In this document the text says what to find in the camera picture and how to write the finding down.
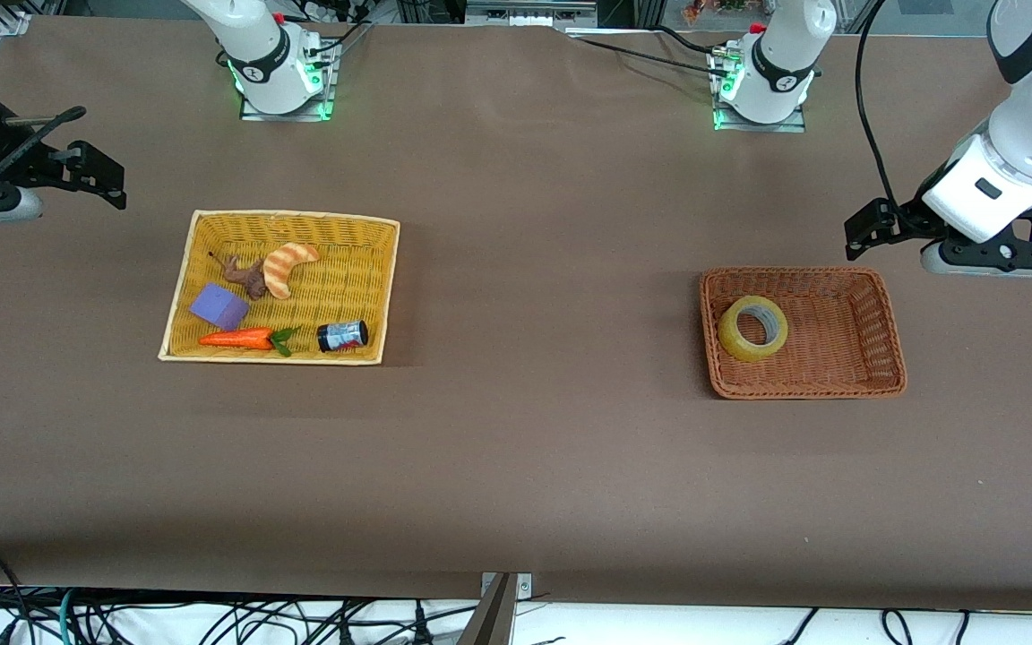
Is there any brown toy lion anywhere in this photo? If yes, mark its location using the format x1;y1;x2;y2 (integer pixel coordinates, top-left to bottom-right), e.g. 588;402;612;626
209;252;271;301

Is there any purple foam cube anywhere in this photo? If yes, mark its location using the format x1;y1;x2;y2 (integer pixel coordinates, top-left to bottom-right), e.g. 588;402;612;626
189;282;250;331

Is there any green floor cable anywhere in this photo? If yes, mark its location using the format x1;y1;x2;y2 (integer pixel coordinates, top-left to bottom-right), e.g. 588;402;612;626
56;589;80;645

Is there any silver metal box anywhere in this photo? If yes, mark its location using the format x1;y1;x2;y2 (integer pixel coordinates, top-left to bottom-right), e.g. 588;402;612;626
465;0;599;28

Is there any clear yellowish tape roll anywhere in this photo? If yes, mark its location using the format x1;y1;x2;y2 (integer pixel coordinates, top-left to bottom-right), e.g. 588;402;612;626
718;295;789;364

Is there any white power strip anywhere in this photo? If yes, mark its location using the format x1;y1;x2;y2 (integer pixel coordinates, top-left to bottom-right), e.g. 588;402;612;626
301;0;366;24

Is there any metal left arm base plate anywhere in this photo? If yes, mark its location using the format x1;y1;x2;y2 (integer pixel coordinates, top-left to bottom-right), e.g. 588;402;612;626
711;45;809;133

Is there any small metal table bracket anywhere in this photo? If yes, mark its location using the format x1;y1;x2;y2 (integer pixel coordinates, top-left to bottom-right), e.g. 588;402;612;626
480;572;534;600

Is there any yellow woven basket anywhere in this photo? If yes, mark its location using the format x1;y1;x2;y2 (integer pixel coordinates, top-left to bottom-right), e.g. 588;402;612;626
158;210;401;366

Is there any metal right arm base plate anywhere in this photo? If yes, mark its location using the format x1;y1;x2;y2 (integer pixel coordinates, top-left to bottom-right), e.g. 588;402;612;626
239;36;340;122

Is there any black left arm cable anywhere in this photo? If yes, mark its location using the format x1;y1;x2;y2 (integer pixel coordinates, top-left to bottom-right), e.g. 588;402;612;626
855;0;898;205

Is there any dark slanted metal bar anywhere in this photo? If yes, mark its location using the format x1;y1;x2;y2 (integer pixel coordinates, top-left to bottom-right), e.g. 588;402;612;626
456;573;519;645

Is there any orange toy carrot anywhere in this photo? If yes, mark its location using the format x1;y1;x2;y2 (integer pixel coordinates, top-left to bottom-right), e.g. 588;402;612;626
198;325;302;358

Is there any small dark can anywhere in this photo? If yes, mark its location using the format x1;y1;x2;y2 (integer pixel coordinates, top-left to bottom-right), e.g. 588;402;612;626
316;320;370;353

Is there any long black table cable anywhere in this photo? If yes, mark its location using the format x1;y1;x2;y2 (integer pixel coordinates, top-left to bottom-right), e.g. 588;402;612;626
568;34;732;80

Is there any striped toy croissant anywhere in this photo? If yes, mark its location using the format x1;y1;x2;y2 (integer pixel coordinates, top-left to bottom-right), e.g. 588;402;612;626
262;242;322;300

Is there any brown woven basket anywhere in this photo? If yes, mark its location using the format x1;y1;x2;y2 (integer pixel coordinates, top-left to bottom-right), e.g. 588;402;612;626
699;266;907;400

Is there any short black table cable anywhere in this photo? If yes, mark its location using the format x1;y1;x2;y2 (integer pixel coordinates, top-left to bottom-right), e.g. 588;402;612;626
653;24;734;56

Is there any orange background object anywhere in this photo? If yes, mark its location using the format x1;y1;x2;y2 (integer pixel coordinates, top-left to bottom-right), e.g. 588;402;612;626
682;0;750;24

